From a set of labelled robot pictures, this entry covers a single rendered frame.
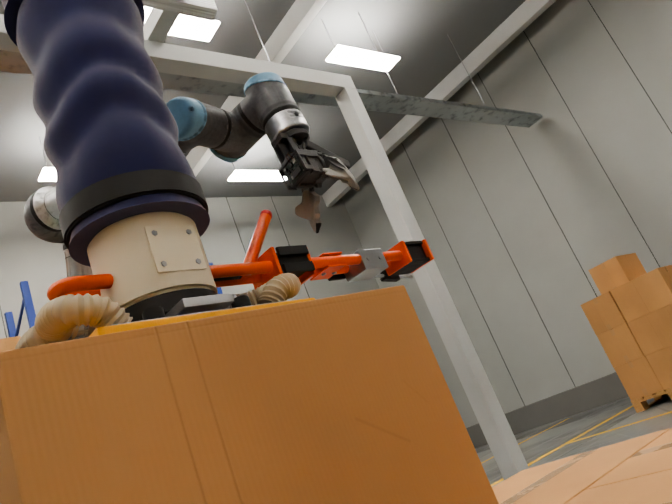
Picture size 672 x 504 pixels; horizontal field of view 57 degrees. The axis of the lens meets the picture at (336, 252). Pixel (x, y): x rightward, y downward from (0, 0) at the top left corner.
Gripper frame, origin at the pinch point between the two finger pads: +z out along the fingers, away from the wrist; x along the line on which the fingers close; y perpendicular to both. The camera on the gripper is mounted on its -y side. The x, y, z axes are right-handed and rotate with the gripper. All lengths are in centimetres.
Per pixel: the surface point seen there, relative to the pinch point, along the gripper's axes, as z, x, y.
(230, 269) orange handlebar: 10.4, -0.9, 31.8
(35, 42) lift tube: -34, 3, 52
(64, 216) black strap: -2, -3, 55
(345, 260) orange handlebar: 11.2, -0.4, 5.2
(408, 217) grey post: -96, -138, -240
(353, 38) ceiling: -529, -286, -599
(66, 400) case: 30, 11, 68
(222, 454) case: 41, 11, 53
